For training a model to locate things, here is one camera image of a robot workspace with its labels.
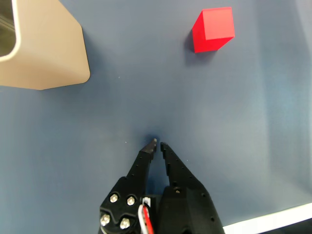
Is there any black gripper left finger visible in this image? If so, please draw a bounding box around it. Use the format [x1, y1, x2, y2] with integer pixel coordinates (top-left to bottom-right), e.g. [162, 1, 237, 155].
[99, 138, 158, 234]

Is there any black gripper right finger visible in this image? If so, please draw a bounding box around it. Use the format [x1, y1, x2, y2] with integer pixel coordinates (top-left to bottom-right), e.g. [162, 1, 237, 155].
[157, 142, 225, 234]

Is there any red cube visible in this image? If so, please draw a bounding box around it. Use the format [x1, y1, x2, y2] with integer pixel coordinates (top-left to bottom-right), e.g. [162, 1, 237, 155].
[192, 6, 235, 54]

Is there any beige square container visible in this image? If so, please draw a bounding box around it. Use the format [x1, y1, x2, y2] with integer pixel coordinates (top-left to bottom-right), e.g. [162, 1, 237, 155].
[0, 0, 91, 91]

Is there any dark blue table mat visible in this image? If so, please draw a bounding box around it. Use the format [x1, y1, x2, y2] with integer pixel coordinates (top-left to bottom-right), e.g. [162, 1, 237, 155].
[0, 0, 312, 234]

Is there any red white servo cable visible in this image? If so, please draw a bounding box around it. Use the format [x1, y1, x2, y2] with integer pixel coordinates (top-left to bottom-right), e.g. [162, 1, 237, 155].
[137, 203, 156, 234]

